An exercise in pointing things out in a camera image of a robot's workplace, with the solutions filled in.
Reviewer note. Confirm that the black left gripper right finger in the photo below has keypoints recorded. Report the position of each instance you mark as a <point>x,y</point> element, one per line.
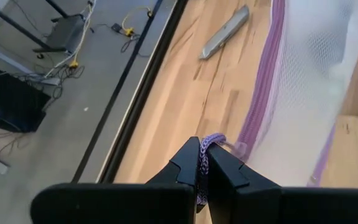
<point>275,205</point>

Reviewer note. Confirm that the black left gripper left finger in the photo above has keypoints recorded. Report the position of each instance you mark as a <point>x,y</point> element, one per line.
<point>120,202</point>

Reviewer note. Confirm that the purple-edged mesh zip pouch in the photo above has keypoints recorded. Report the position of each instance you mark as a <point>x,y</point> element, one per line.
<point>306,93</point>

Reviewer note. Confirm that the grey box cutter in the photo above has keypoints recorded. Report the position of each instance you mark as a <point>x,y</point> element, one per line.
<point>225,31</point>

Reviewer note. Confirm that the black equipment case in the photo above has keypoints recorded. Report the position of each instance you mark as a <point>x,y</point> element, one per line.
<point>11,102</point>

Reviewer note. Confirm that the black power adapter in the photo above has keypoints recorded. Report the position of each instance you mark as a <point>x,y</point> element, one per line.
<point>116,27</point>

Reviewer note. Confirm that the black rolling monitor stand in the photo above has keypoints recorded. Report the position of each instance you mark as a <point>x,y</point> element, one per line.
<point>64,32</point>

